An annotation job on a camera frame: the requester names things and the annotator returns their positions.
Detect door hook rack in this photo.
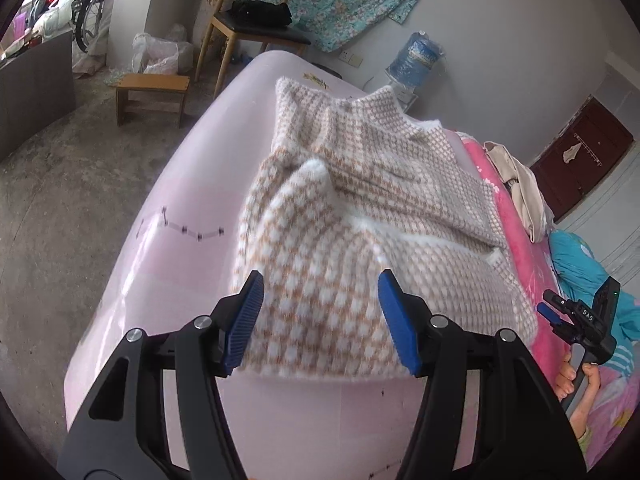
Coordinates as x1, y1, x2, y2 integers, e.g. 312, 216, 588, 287
575, 132, 602, 162

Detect pink bed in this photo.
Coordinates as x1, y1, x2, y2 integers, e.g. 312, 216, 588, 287
65, 52, 507, 480

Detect black bag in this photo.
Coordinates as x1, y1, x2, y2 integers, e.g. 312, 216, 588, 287
230, 0, 294, 29

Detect dark wooden board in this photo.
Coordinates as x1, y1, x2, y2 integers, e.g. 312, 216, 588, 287
0, 27, 77, 162

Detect pink floral blanket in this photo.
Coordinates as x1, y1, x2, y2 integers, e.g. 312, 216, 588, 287
450, 130, 640, 467

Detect white water dispenser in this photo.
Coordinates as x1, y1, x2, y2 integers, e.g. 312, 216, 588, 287
394, 85, 422, 114

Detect dark red door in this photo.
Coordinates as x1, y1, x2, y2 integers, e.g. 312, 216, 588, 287
530, 94, 637, 222

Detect beige white houndstooth sweater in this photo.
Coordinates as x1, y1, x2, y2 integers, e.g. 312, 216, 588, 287
232, 77, 539, 382

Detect small wooden stool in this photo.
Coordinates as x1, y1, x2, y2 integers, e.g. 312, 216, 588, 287
115, 72, 192, 129

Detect person's right hand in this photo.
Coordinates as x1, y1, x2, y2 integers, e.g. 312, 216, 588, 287
555, 354, 602, 402

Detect wooden chair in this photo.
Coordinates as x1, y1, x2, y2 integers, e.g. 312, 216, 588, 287
192, 0, 314, 99

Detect beige clothes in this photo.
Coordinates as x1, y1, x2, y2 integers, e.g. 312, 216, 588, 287
482, 141, 552, 244

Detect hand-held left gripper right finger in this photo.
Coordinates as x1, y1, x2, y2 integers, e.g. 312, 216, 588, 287
377, 269, 587, 480

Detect teal pillow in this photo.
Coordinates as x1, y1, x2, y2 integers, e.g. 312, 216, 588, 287
547, 230, 640, 342

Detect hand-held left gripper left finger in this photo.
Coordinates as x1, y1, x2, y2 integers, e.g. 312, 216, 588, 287
57, 270, 266, 480

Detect wheelchair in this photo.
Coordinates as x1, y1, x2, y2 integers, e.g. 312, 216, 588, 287
70, 0, 109, 54

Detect person's right forearm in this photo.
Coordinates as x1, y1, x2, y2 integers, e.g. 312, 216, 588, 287
567, 385, 602, 447

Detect white plastic bag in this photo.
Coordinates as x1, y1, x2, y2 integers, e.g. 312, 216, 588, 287
131, 23, 194, 76

